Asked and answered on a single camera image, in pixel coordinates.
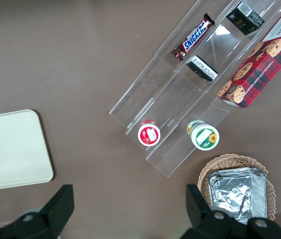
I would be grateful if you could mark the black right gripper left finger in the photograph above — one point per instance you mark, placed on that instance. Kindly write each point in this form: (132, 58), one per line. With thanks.
(48, 214)

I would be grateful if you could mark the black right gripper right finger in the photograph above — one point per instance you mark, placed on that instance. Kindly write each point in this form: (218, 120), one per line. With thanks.
(212, 221)

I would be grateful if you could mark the light tan wicker basket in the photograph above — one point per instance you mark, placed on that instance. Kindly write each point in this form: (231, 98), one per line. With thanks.
(207, 169)

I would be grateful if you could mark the cream rectangular plastic tray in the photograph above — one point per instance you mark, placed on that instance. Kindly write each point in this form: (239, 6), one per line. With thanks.
(11, 149)

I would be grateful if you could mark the silver foil container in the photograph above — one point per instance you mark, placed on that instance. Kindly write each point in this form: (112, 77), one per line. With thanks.
(237, 194)

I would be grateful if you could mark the jar with green sunflower lid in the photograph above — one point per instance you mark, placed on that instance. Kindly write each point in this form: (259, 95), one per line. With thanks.
(204, 135)

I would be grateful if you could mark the jar with red lid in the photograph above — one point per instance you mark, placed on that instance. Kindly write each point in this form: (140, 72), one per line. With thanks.
(149, 133)

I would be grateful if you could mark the clear acrylic stepped display rack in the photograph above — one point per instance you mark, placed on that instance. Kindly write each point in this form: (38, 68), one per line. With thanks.
(180, 84)

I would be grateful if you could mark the small black silver packet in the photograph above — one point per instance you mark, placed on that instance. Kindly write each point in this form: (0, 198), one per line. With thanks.
(201, 68)

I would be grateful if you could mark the red tartan cookie box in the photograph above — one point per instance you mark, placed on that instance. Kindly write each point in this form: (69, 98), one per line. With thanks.
(257, 69)

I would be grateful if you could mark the Snickers chocolate bar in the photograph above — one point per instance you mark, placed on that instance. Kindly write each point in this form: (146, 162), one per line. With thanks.
(192, 37)

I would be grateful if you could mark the black box with gold print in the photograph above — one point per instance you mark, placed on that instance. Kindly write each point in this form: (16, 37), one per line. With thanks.
(245, 17)

